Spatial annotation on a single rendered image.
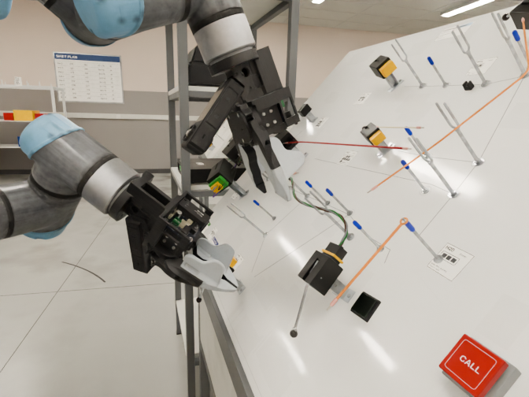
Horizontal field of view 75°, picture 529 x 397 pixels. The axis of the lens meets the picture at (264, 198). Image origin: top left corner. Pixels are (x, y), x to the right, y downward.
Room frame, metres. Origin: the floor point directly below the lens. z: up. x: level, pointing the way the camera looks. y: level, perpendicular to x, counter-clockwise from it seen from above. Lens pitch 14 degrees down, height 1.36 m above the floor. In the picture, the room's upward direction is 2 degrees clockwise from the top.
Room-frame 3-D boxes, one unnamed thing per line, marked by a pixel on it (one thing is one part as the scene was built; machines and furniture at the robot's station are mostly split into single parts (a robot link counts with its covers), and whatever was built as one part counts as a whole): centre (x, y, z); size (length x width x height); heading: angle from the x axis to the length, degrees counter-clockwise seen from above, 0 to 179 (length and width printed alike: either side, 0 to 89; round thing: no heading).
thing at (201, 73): (1.61, 0.23, 1.56); 0.30 x 0.23 x 0.19; 112
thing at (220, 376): (1.04, 0.16, 0.60); 0.55 x 0.02 x 0.39; 20
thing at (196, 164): (1.64, 0.24, 1.09); 0.35 x 0.33 x 0.07; 20
